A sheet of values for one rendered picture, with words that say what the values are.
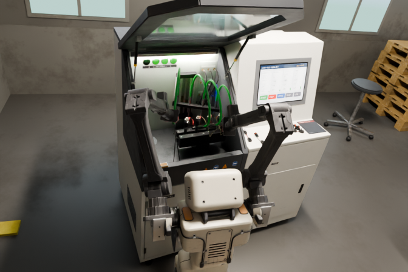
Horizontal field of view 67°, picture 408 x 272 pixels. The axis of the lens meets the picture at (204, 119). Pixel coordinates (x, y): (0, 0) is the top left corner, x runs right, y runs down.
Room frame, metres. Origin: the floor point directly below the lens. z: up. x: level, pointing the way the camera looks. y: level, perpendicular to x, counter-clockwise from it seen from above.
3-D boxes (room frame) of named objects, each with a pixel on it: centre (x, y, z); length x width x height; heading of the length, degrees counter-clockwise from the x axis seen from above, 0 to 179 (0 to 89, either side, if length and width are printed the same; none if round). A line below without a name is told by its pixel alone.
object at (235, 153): (1.46, 0.00, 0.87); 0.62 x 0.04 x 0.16; 117
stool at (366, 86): (3.72, -1.98, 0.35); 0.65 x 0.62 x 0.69; 110
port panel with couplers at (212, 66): (2.02, 0.02, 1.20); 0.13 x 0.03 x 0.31; 117
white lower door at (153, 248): (1.44, -0.01, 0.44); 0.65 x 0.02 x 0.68; 117
